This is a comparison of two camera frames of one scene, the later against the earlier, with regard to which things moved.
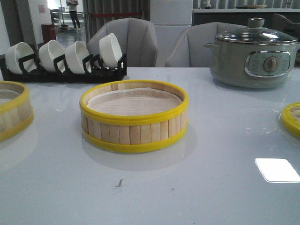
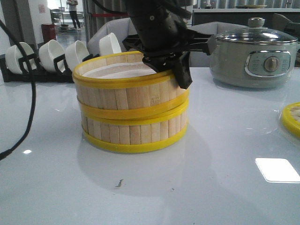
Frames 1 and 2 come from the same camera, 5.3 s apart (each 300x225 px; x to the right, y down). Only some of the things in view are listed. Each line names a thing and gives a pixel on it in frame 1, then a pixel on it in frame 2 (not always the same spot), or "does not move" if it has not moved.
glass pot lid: (256, 32) does not move
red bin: (48, 32) does not move
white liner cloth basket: (7, 95) → (119, 70)
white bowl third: (74, 54) does not move
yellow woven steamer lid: (290, 119) does not move
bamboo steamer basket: (16, 113) → (122, 85)
